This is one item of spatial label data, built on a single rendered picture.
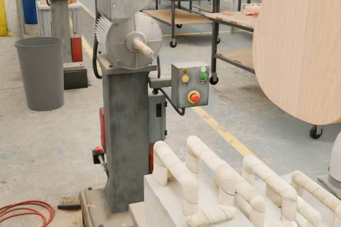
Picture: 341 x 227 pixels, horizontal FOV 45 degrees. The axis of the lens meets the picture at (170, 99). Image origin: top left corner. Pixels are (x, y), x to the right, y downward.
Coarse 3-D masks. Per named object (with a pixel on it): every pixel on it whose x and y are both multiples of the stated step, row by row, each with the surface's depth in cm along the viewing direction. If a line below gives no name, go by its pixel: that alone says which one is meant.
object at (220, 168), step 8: (192, 136) 96; (192, 144) 93; (200, 144) 92; (200, 152) 90; (208, 152) 88; (208, 160) 86; (216, 160) 85; (216, 168) 83; (224, 168) 82; (224, 176) 80; (232, 176) 80
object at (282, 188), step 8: (248, 160) 103; (256, 160) 102; (256, 168) 99; (264, 168) 98; (264, 176) 96; (272, 176) 95; (272, 184) 93; (280, 184) 92; (288, 184) 91; (280, 192) 91; (288, 192) 89; (296, 192) 89
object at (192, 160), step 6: (186, 144) 96; (186, 150) 97; (186, 156) 97; (192, 156) 96; (186, 162) 98; (192, 162) 97; (198, 162) 97; (192, 168) 97; (198, 168) 98; (198, 174) 99
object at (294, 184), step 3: (291, 177) 113; (291, 180) 113; (291, 183) 113; (294, 183) 112; (294, 186) 113; (297, 186) 112; (300, 186) 112; (297, 189) 113; (300, 189) 113; (297, 192) 113; (300, 192) 113; (300, 195) 114
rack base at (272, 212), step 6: (258, 192) 108; (234, 198) 105; (240, 198) 105; (264, 198) 105; (234, 204) 103; (240, 204) 103; (246, 204) 103; (270, 204) 103; (240, 210) 100; (246, 210) 100; (270, 210) 100; (276, 210) 100; (246, 216) 98; (270, 216) 98; (276, 216) 98; (264, 222) 96; (270, 222) 96
